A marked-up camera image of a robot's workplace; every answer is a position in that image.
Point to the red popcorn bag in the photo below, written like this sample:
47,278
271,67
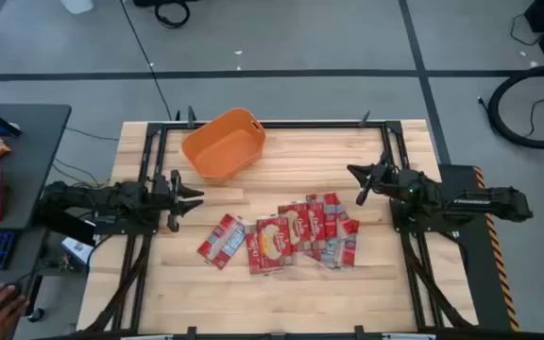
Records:
251,250
295,224
274,243
317,226
343,248
331,210
221,241

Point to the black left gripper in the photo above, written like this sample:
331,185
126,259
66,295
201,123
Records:
161,200

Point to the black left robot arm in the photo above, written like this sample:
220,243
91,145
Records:
88,198

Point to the white container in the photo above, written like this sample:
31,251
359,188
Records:
77,5

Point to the black computer mouse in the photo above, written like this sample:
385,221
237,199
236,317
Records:
13,289

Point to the large black hoop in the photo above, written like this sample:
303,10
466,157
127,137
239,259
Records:
493,113

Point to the black aluminium frame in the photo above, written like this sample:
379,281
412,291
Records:
156,141

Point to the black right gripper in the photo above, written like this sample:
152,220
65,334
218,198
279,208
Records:
383,179

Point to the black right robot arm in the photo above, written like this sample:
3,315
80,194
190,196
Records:
480,203

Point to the black base plate hazard stripe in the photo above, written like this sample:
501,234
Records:
475,264

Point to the small white device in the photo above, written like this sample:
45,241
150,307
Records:
77,249

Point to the black desk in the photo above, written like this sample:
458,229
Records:
31,156

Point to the orange plastic basket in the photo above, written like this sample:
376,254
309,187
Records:
222,151

